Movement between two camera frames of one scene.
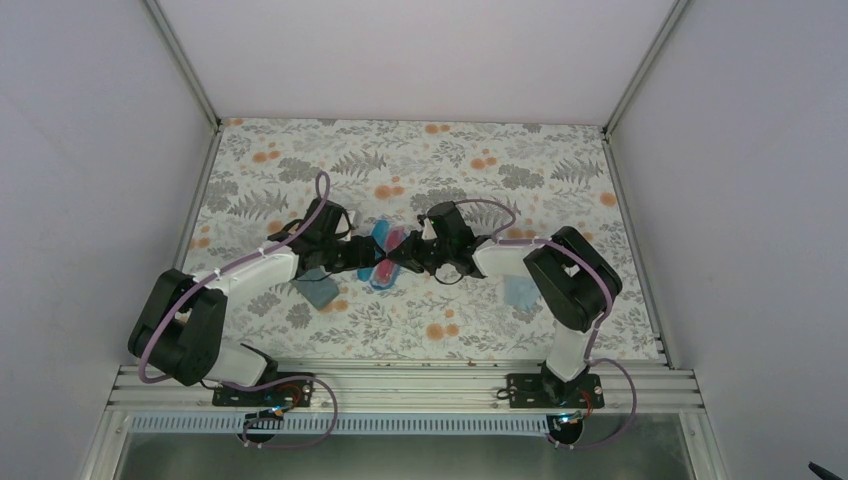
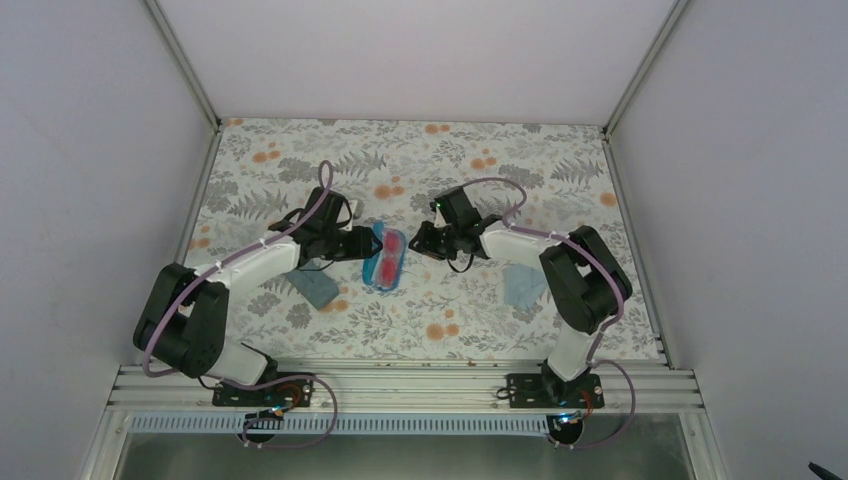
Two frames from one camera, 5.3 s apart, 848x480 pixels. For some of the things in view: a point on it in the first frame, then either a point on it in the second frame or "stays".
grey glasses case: [318, 285] stays
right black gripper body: [427, 257] → [443, 246]
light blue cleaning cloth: [521, 291] stays
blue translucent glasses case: [382, 273] stays
